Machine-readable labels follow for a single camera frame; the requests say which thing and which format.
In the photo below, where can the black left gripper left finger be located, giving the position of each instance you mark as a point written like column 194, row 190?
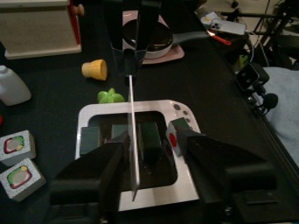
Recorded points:
column 86, row 175

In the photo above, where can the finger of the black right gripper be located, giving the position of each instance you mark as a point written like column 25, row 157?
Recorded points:
column 148, row 23
column 118, row 23

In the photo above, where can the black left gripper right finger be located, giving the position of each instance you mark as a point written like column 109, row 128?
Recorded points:
column 226, row 169

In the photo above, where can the white sushi roll block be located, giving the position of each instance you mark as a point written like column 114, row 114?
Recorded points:
column 18, row 145
column 22, row 179

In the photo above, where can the green sushi piece red-white face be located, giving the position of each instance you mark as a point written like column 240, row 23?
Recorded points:
column 176, row 137

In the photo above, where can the pink square plate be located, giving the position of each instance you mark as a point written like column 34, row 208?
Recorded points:
column 168, row 57

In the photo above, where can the small white device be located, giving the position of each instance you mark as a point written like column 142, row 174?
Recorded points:
column 209, row 18

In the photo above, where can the white toy stove tray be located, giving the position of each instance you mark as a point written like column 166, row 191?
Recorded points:
column 156, row 195

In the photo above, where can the red pen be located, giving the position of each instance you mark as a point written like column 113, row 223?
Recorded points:
column 220, row 38

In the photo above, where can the white smartphone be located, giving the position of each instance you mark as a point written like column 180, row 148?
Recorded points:
column 232, row 26

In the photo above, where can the light blue cloth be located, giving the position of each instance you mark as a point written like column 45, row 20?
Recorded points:
column 285, row 110

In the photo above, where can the green toy leaf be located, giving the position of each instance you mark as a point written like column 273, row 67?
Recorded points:
column 110, row 97

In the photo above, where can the black round knob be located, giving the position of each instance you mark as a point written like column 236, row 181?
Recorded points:
column 270, row 101

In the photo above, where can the black webcam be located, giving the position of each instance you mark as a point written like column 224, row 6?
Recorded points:
column 252, row 76

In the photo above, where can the black tripod stand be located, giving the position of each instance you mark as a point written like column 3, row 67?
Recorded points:
column 281, row 26

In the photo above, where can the white toy milk bottle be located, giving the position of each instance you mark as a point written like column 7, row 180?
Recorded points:
column 13, row 87

